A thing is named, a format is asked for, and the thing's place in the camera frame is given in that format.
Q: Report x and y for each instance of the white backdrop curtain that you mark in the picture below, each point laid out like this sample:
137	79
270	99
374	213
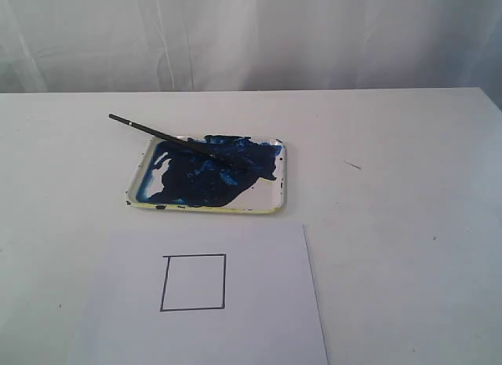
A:
196	45

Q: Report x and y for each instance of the black paintbrush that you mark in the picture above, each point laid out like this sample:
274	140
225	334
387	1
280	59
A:
193	146

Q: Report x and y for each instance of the white tray with blue paint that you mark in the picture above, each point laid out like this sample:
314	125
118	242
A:
171	178

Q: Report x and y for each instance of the white paper with drawn square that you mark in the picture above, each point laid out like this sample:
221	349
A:
216	294

